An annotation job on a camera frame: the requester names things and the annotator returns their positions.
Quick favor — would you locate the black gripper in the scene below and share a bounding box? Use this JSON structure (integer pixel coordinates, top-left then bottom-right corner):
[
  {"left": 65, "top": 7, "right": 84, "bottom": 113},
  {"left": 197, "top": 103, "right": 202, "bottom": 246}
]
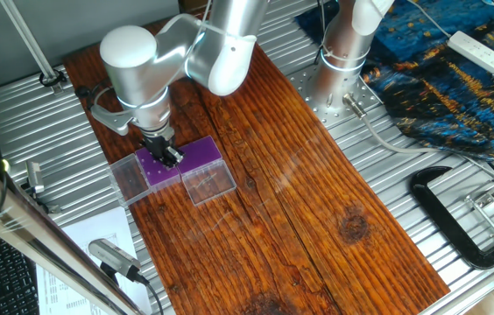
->
[{"left": 141, "top": 133, "right": 186, "bottom": 170}]

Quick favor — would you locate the purple pipette tip box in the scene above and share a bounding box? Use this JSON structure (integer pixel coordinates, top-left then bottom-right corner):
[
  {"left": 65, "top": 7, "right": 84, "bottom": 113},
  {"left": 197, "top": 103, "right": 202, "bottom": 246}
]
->
[
  {"left": 106, "top": 140, "right": 183, "bottom": 208},
  {"left": 170, "top": 135, "right": 238, "bottom": 207}
]

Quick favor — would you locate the white printed paper sheet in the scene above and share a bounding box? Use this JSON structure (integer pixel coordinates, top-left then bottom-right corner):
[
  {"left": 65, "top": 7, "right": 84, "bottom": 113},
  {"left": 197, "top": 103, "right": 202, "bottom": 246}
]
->
[{"left": 36, "top": 206, "right": 154, "bottom": 315}]

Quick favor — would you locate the brown wooden board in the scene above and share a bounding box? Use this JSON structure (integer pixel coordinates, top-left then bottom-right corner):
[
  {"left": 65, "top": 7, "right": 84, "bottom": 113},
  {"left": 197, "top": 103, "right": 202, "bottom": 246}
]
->
[{"left": 61, "top": 17, "right": 452, "bottom": 315}]

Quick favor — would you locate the shiny metal bar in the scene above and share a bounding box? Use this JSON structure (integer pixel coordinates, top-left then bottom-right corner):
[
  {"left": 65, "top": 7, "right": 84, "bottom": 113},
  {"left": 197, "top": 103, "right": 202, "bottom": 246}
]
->
[{"left": 0, "top": 143, "right": 145, "bottom": 315}]

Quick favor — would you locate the black keyboard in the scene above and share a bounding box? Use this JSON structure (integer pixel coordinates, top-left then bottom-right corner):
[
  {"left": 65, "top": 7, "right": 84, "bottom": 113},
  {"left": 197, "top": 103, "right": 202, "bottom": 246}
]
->
[{"left": 0, "top": 216, "right": 41, "bottom": 315}]

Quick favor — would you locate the blue patterned cloth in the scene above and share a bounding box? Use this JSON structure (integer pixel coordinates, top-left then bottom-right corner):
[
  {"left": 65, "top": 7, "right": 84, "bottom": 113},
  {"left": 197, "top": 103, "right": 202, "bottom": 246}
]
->
[{"left": 294, "top": 0, "right": 494, "bottom": 162}]

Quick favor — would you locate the black C-clamp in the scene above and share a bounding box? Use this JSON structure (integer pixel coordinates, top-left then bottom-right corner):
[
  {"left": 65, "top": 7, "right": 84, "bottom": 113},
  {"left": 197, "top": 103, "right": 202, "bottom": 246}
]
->
[{"left": 409, "top": 164, "right": 494, "bottom": 271}]

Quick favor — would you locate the white power strip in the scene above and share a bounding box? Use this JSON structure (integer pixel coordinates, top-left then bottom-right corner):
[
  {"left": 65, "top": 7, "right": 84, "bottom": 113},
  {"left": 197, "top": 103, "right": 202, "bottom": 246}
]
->
[{"left": 447, "top": 30, "right": 494, "bottom": 74}]

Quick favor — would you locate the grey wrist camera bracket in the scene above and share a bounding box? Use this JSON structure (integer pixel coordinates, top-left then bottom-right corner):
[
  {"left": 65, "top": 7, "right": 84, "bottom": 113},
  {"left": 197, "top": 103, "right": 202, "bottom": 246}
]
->
[{"left": 90, "top": 103, "right": 144, "bottom": 137}]

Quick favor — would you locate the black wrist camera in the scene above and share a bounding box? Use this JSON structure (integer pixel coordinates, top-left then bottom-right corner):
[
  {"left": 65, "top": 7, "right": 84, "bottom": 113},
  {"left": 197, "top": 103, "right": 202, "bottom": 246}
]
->
[{"left": 74, "top": 85, "right": 95, "bottom": 101}]

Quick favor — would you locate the silver camera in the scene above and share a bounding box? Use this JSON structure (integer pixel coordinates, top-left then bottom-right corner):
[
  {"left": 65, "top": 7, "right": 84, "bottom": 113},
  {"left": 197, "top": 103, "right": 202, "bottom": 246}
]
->
[{"left": 88, "top": 238, "right": 143, "bottom": 284}]

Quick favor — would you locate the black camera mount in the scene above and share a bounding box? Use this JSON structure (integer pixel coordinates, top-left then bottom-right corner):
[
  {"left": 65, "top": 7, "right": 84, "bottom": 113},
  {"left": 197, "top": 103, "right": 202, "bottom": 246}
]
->
[{"left": 18, "top": 181, "right": 63, "bottom": 216}]

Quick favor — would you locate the black camera cable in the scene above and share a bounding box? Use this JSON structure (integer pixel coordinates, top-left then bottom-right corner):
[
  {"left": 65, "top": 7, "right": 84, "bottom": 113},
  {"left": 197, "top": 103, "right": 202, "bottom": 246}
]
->
[{"left": 135, "top": 273, "right": 166, "bottom": 315}]

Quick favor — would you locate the small grey camera box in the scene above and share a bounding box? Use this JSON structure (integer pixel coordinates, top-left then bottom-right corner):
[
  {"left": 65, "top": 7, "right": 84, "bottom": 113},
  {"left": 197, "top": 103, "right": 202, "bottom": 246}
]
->
[{"left": 25, "top": 160, "right": 46, "bottom": 195}]

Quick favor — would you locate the silver perforated base plate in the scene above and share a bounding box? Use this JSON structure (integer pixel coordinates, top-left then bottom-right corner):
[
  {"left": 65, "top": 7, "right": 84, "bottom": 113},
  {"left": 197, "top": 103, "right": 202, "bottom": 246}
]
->
[{"left": 288, "top": 65, "right": 384, "bottom": 130}]

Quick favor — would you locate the aluminium profile post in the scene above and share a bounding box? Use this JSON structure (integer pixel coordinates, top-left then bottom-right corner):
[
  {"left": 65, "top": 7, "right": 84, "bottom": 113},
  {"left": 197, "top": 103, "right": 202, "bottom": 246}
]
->
[{"left": 0, "top": 0, "right": 67, "bottom": 96}]

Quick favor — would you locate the grey cable with metal connector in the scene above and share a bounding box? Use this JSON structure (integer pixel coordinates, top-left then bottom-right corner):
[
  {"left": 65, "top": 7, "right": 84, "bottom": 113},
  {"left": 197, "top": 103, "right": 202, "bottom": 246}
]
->
[{"left": 342, "top": 92, "right": 494, "bottom": 176}]

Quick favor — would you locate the white power cable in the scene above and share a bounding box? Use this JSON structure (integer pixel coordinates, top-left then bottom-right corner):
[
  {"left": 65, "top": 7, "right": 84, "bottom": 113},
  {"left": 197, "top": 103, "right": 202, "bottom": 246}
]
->
[{"left": 406, "top": 0, "right": 452, "bottom": 39}]

